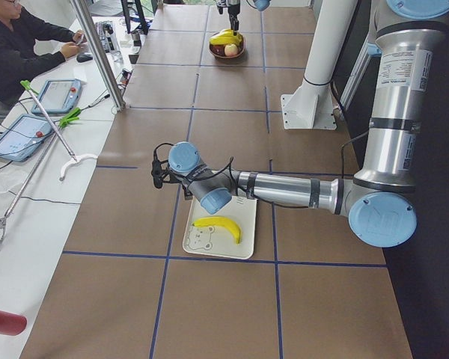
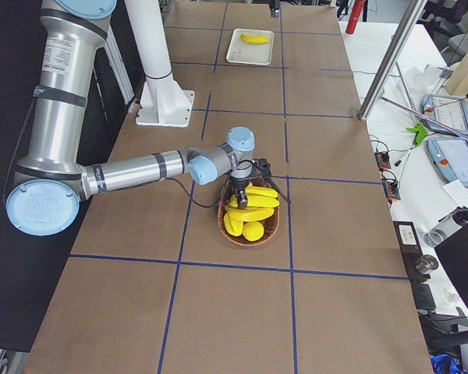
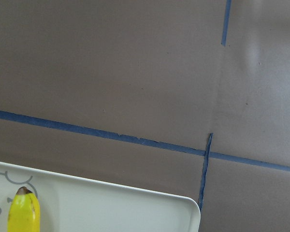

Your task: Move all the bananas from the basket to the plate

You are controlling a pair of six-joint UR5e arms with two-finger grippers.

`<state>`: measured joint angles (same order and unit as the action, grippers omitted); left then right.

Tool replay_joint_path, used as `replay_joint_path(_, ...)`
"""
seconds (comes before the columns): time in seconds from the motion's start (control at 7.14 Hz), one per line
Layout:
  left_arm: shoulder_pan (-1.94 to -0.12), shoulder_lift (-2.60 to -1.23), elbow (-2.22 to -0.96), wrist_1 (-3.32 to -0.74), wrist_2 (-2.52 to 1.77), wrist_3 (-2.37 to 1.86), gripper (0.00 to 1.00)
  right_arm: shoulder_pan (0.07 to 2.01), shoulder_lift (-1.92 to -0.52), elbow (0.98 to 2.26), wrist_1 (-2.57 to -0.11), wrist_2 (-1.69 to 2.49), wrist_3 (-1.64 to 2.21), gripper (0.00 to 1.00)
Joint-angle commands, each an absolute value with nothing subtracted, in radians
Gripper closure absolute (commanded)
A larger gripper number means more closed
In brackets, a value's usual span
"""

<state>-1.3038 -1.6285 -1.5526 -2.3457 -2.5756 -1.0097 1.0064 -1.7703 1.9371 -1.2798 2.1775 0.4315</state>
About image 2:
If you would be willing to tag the white bear tray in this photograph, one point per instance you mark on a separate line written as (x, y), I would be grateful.
(240, 52)

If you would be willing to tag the upper teach pendant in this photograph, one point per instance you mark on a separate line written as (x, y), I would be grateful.
(448, 110)

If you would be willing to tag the teach pendant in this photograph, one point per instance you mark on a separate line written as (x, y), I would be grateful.
(450, 158)
(448, 110)

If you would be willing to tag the yellow banana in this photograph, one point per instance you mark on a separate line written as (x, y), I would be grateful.
(258, 191)
(234, 219)
(255, 39)
(254, 201)

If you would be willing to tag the lower teach pendant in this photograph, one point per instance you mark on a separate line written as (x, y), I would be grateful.
(450, 158)

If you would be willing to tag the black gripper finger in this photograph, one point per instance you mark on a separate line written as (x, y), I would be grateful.
(242, 199)
(236, 195)
(274, 8)

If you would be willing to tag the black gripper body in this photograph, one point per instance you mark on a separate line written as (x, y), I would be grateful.
(240, 186)

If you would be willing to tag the aluminium frame post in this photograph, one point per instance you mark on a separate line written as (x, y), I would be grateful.
(397, 43)

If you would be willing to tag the red fire extinguisher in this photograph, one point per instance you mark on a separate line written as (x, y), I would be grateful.
(354, 16)

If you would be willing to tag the green plastic clamp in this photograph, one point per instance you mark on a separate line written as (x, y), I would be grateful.
(420, 133)

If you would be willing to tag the brown wicker basket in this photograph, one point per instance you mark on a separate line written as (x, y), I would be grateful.
(270, 224)

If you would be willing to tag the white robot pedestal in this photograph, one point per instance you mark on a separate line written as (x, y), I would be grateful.
(163, 102)

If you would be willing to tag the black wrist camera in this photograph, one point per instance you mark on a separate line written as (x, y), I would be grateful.
(264, 167)

